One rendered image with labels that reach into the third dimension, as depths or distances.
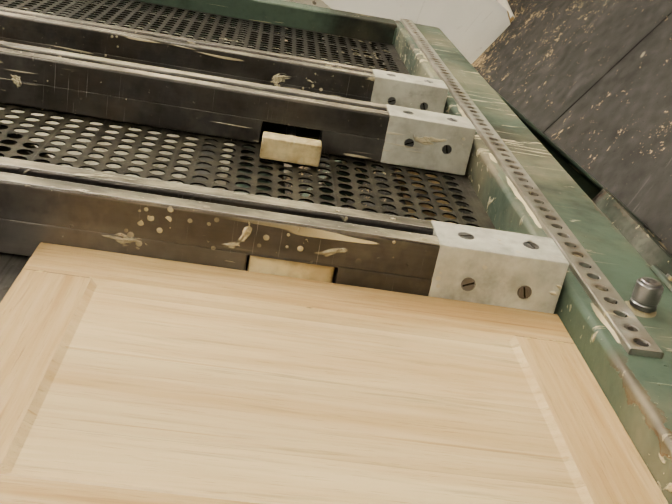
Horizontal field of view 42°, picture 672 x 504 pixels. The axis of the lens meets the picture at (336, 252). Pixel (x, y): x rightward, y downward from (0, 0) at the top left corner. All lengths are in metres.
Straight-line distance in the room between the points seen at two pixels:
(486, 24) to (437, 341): 3.99
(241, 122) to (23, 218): 0.48
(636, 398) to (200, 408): 0.33
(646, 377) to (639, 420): 0.05
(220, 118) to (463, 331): 0.57
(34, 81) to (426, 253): 0.65
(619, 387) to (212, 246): 0.37
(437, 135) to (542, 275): 0.45
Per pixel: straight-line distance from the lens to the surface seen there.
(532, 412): 0.70
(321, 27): 2.21
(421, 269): 0.81
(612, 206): 2.39
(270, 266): 0.81
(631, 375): 0.73
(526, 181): 1.13
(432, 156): 1.25
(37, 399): 0.61
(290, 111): 1.22
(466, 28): 4.68
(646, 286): 0.83
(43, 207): 0.81
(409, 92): 1.47
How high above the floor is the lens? 1.33
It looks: 17 degrees down
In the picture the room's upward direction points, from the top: 53 degrees counter-clockwise
